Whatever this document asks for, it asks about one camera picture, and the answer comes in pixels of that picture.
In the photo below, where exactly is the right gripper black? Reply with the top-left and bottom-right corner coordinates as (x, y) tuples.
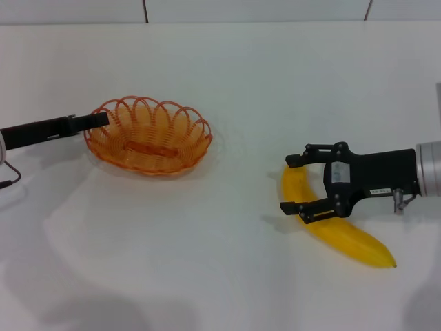
(279, 141), (420, 225)

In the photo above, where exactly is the thin dark cable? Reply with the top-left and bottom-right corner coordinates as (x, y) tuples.
(0, 161), (22, 189)

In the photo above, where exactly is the yellow banana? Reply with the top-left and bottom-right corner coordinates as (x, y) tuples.
(280, 164), (397, 269)

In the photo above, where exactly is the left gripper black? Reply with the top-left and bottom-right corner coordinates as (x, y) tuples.
(1, 112), (110, 151)

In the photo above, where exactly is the orange wire basket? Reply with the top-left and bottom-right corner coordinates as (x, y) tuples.
(84, 95), (214, 177)

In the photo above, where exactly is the right gripper metal connector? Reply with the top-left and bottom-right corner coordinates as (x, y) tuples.
(392, 188), (414, 215)

